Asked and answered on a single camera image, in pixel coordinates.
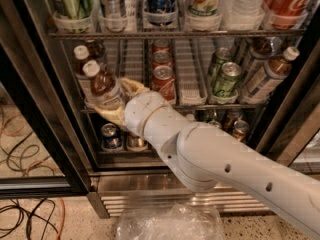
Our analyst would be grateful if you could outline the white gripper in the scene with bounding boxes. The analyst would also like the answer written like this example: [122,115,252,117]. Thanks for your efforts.
[95,78,169,137]

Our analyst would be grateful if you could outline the empty white shelf tray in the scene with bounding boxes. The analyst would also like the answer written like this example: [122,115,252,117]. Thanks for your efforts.
[174,40,207,105]
[119,40,145,82]

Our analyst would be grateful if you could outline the bronze can bottom front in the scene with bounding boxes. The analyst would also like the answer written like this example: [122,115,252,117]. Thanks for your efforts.
[231,120,250,142]

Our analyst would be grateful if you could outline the silver can top shelf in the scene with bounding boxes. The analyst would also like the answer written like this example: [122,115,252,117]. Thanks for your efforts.
[100,0,127,32]

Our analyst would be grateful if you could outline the white bottle top shelf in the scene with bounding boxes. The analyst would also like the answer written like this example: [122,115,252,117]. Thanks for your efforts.
[222,0,265,31]

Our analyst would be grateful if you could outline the steel fridge base grille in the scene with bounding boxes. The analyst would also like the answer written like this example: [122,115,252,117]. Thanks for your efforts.
[88,170,270,218]

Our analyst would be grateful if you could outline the orange floor cable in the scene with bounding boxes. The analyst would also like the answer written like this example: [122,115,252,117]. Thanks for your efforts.
[54,197,67,240]

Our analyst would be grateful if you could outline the empty white shelf tray right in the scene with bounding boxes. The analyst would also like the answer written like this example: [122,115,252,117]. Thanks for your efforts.
[174,40,207,105]

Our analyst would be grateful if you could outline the left glass fridge door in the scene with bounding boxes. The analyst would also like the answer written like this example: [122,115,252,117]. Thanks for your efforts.
[0,0,91,198]

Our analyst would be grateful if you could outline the empty white shelf tray left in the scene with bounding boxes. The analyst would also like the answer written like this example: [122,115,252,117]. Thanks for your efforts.
[119,40,145,82]

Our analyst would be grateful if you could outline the Coca-Cola bottle top shelf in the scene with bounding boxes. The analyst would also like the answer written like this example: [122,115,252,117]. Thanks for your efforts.
[263,0,309,30]

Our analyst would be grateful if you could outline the glass fridge door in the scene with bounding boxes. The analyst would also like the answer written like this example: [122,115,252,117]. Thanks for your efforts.
[0,0,91,198]
[254,43,320,173]

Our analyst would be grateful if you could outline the red coca-cola can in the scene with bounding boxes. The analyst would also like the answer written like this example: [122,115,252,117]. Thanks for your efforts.
[151,65,175,101]
[152,39,172,53]
[151,51,173,69]

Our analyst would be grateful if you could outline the front green soda can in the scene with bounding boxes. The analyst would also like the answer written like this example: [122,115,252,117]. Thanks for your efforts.
[212,62,242,97]

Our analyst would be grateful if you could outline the clear plastic bag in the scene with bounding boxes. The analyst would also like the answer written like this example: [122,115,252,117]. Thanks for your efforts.
[116,203,225,240]

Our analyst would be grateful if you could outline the rear green soda can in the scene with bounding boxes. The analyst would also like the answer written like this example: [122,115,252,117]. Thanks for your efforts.
[208,47,231,84]

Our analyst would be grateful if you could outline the right front tea bottle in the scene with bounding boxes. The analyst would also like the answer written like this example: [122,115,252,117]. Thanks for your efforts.
[242,46,300,104]

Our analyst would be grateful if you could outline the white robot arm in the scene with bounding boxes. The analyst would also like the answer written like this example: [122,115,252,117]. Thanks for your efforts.
[95,78,320,240]

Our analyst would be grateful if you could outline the black floor cables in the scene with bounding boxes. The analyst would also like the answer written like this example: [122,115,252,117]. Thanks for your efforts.
[0,197,60,240]

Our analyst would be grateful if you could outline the gold can bottom front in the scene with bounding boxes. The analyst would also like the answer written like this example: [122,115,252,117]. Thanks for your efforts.
[127,133,147,151]

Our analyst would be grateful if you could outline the front red Coca-Cola can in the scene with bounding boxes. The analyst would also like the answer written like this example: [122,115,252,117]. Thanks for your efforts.
[151,65,175,101]

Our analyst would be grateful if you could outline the green can bottom front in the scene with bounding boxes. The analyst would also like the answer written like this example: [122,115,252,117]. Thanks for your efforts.
[207,119,223,129]

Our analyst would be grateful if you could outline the tea bottle white cap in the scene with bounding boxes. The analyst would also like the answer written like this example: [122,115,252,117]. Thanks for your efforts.
[82,60,124,110]

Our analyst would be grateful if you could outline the blue Pepsi can bottom front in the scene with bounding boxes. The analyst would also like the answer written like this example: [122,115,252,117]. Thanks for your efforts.
[101,123,122,150]

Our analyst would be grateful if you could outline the green bottle top shelf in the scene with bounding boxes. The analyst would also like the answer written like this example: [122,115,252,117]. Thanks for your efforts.
[53,0,94,34]

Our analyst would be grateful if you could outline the tea bottle behind front-left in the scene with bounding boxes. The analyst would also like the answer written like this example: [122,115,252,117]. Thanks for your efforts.
[73,44,101,95]

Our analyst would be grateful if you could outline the right glass fridge door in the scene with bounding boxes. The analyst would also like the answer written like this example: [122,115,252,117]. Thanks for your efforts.
[254,43,320,173]

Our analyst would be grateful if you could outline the right rear tea bottle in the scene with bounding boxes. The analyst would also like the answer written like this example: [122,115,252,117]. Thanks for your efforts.
[241,37,275,85]

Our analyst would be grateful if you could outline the green soda can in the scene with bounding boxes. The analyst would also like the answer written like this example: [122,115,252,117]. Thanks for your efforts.
[208,47,231,84]
[212,62,242,97]

